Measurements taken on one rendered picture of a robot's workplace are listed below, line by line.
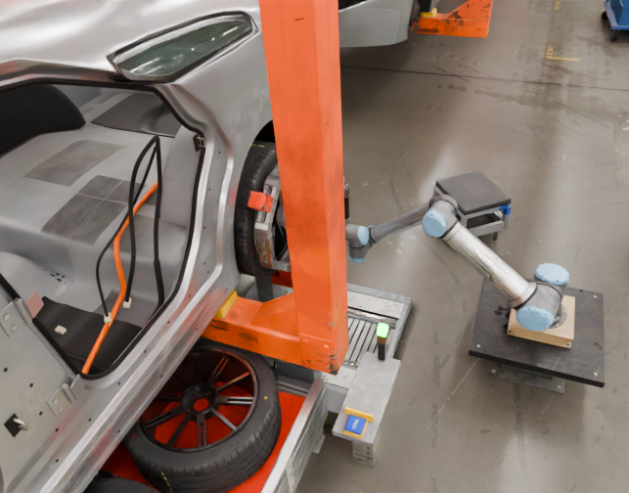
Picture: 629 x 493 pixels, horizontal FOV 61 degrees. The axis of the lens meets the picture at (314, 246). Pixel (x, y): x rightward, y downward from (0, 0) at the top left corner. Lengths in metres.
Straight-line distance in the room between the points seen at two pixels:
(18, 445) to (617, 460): 2.43
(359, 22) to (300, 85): 3.20
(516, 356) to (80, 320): 1.97
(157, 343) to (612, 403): 2.21
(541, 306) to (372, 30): 2.93
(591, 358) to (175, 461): 1.91
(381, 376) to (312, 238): 0.84
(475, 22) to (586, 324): 3.54
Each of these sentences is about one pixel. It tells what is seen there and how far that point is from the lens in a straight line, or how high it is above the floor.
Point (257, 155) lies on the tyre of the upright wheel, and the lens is 2.48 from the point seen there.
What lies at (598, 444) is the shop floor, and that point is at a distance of 2.98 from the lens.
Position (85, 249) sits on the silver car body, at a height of 0.97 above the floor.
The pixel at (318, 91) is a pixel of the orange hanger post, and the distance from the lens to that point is 1.52.
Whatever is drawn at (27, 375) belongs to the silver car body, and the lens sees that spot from 1.63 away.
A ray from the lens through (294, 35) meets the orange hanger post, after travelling 1.49.
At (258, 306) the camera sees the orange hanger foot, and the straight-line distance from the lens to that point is 2.41.
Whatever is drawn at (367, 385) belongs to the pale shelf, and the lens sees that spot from 2.39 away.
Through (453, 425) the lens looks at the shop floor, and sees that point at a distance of 2.85.
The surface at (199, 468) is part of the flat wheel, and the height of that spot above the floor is 0.50.
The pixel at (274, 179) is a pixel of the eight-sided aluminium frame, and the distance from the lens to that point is 2.39.
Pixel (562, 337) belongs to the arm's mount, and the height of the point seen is 0.36.
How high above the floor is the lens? 2.39
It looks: 40 degrees down
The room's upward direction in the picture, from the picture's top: 5 degrees counter-clockwise
